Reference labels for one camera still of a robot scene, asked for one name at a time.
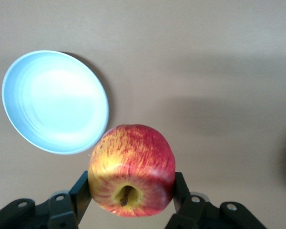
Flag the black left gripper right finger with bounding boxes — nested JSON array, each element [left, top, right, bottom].
[[165, 171, 267, 229]]

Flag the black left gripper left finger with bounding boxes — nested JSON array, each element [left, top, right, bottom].
[[0, 170, 94, 229]]

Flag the red yellow apple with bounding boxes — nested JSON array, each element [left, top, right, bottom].
[[87, 124, 176, 218]]

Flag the light blue plate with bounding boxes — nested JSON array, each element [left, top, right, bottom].
[[1, 50, 110, 156]]

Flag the brown table cloth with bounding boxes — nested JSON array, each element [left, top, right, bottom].
[[0, 0, 286, 229]]

